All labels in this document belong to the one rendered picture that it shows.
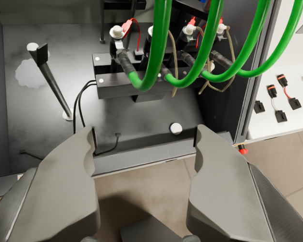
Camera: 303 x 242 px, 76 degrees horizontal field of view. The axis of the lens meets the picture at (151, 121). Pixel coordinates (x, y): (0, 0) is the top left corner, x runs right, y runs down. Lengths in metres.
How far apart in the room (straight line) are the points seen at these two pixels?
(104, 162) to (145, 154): 0.11
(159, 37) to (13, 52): 0.65
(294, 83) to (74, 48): 0.76
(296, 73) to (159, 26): 0.71
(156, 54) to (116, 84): 0.34
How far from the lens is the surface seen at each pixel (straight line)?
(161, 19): 0.18
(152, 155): 0.52
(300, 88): 0.83
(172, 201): 1.54
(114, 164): 0.50
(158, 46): 0.19
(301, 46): 0.79
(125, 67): 0.33
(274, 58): 0.40
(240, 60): 0.34
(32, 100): 0.70
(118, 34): 0.42
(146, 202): 1.49
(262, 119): 0.67
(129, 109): 0.66
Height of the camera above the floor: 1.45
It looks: 69 degrees down
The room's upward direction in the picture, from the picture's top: 40 degrees clockwise
